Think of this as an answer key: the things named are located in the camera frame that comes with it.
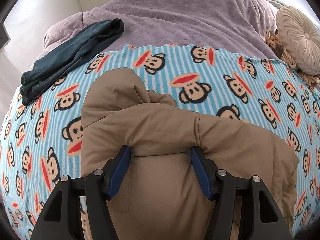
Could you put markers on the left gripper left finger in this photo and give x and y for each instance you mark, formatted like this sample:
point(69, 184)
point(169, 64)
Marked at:
point(79, 205)

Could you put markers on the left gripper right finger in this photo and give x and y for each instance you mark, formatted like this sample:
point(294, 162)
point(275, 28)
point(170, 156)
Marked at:
point(260, 217)

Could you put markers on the tan puffer jacket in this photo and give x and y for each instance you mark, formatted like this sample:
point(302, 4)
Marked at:
point(160, 196)

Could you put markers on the monkey print blue blanket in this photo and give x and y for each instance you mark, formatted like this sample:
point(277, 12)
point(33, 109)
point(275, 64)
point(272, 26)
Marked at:
point(42, 141)

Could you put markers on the folded dark blue jeans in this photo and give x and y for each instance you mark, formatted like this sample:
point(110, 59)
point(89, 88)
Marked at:
point(66, 57)

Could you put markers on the round beige pleated cushion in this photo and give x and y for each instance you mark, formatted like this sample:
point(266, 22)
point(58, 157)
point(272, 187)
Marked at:
point(300, 37)

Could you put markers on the purple bed cover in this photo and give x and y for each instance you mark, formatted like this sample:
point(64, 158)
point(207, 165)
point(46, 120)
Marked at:
point(235, 25)

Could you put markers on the wall mounted monitor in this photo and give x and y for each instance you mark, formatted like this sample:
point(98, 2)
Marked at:
point(4, 37)

